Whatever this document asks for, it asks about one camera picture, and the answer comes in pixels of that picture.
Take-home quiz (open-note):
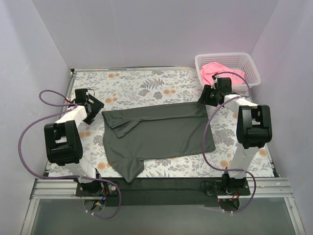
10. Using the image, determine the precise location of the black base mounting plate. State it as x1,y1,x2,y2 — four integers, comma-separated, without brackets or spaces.
75,177,251,208

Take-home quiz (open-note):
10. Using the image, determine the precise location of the aluminium frame rail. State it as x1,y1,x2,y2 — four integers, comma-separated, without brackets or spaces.
30,177,294,199

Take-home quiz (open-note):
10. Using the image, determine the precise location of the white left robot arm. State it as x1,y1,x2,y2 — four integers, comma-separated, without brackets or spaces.
44,89,104,191

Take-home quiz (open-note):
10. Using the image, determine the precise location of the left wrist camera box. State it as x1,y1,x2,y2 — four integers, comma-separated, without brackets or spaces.
73,88,89,105

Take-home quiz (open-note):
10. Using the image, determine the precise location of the dark grey t shirt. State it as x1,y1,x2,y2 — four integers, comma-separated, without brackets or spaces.
102,102,216,183

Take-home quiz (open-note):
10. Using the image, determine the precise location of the pink t shirt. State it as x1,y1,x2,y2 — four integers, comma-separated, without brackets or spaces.
200,62,245,85

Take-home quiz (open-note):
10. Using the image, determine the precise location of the white plastic laundry basket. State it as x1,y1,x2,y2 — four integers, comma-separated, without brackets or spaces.
195,52,261,88

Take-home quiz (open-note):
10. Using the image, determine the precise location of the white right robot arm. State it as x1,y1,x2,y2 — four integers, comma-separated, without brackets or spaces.
198,85,272,194

